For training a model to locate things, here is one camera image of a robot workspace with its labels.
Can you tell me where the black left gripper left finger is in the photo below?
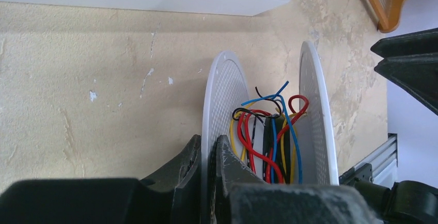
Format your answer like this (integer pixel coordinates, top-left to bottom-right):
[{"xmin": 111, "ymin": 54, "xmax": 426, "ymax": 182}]
[{"xmin": 1, "ymin": 135, "xmax": 201, "ymax": 223}]

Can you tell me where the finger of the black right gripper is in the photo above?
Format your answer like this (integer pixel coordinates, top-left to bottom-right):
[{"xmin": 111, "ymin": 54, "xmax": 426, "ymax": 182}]
[
  {"xmin": 374, "ymin": 53, "xmax": 437, "ymax": 114},
  {"xmin": 370, "ymin": 28, "xmax": 437, "ymax": 58}
]

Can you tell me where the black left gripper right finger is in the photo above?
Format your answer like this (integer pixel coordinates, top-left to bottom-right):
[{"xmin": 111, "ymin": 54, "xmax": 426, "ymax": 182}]
[{"xmin": 215, "ymin": 135, "xmax": 379, "ymax": 223}]

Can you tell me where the white filament spool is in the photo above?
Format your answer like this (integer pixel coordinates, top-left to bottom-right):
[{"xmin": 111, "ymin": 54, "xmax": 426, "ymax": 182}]
[{"xmin": 200, "ymin": 41, "xmax": 339, "ymax": 223}]

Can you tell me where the red wire on spool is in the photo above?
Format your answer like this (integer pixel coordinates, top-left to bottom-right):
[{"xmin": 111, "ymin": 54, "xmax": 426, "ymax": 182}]
[{"xmin": 237, "ymin": 94, "xmax": 310, "ymax": 184}]

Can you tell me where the black wire on spool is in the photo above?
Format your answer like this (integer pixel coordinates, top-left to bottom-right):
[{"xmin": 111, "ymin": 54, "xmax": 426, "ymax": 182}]
[{"xmin": 232, "ymin": 86, "xmax": 291, "ymax": 182}]

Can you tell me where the yellow wire on spool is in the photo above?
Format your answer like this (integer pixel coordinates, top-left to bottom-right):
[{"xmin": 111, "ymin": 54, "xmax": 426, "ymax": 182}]
[{"xmin": 229, "ymin": 101, "xmax": 299, "ymax": 184}]

